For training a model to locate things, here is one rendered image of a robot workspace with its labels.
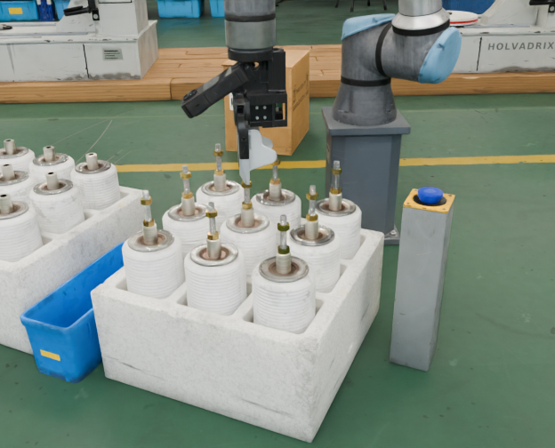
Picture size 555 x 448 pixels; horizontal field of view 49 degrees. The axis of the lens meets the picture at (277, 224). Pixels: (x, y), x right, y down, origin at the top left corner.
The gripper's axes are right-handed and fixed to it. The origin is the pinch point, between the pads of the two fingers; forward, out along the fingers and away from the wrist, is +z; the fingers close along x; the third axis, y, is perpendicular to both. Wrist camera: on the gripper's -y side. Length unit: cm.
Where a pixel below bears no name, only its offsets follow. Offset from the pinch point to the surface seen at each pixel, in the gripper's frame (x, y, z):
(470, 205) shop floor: 54, 66, 35
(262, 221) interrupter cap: -0.2, 3.2, 9.1
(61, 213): 16.9, -34.7, 13.2
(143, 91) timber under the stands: 182, -35, 30
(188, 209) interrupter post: 4.8, -9.6, 8.3
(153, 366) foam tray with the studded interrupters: -12.6, -16.5, 28.5
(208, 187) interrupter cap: 16.7, -6.0, 9.2
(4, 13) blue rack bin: 465, -176, 29
